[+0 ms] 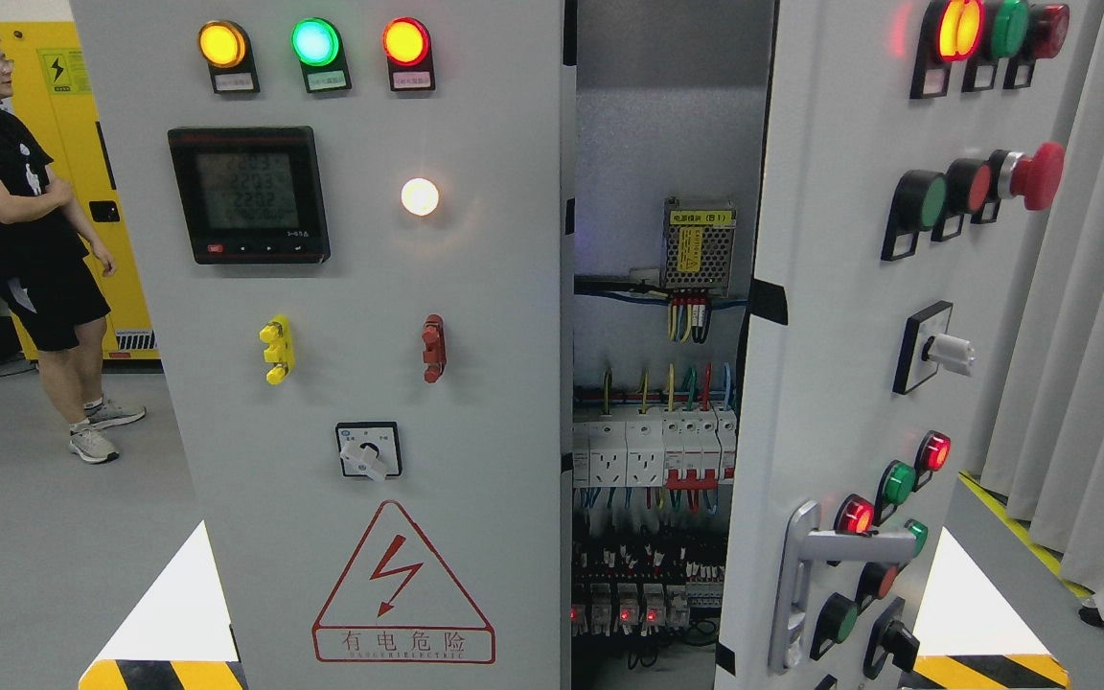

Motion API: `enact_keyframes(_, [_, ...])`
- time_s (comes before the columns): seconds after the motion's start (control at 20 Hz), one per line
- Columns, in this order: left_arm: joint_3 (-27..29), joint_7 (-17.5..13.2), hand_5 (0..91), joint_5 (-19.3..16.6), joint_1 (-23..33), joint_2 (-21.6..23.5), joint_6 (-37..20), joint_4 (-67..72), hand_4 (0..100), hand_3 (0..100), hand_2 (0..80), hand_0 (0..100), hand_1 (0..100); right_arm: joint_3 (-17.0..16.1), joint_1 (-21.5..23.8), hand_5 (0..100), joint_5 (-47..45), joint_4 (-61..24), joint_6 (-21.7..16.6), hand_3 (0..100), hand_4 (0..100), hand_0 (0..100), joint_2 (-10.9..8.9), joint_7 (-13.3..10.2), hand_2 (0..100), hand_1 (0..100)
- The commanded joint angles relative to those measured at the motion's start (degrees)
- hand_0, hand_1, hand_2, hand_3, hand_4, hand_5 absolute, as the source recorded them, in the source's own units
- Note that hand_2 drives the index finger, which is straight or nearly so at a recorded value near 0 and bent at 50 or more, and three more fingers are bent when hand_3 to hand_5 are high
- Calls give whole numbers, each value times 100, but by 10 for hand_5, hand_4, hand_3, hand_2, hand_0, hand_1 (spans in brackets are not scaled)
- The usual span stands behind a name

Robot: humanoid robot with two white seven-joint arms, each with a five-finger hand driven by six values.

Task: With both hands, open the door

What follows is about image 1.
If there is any grey cabinet door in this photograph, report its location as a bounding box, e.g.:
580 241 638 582
71 1 569 689
714 1 1104 689

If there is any red indicator lamp left door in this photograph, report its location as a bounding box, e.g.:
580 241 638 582
381 15 435 92

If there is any green indicator lamp left door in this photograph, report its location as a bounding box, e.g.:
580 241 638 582
290 17 352 93

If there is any yellow indicator lamp left door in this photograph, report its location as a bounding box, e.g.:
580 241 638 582
197 19 262 95

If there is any white circuit breaker row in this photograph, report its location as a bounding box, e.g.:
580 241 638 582
571 407 739 491

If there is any metal mesh power supply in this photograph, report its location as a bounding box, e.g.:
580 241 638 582
658 197 737 297

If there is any white indicator lamp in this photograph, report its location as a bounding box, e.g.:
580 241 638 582
400 176 440 217

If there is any black relay terminal row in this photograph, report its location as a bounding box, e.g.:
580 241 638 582
567 530 728 638

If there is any red electric hazard warning sticker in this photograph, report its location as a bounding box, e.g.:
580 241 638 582
312 499 496 664

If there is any black digital power meter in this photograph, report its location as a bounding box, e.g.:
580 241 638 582
168 126 332 264

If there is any red emergency stop button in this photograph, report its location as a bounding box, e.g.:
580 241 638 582
987 141 1066 211

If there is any yellow safety cabinet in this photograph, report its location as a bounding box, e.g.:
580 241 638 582
0 21 159 361

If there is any man in black shirt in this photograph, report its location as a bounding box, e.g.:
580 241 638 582
0 44 146 464

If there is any black white rotary switch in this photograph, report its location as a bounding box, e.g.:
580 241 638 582
335 421 403 481

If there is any yellow terminal post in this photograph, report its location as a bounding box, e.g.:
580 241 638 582
259 314 295 385

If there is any silver door handle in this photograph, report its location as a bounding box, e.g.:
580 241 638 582
768 499 919 675

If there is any white knob selector switch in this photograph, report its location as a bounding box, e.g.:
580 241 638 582
892 301 977 396

